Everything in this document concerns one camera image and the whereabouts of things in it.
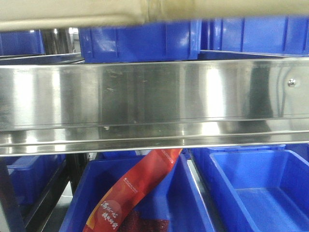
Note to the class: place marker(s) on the empty blue bin lower right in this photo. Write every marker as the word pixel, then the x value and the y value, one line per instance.
pixel 256 190

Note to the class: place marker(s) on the stainless steel shelf rail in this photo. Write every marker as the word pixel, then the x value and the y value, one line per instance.
pixel 77 108

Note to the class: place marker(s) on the brown cardboard carton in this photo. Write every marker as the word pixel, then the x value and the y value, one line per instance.
pixel 49 14

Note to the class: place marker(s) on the blue bin upper left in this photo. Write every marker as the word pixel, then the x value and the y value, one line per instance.
pixel 29 42

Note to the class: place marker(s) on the blue bin with red bag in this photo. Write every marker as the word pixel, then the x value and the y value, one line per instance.
pixel 176 199

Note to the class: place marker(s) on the red snack bag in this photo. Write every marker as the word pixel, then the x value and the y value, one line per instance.
pixel 113 208

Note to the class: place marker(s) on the blue bin upper right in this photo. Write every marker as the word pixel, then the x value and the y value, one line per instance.
pixel 284 35

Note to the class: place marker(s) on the blue bin lower left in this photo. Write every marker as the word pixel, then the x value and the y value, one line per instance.
pixel 30 175

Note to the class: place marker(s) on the blue bin upper middle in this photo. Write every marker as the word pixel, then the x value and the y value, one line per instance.
pixel 163 41

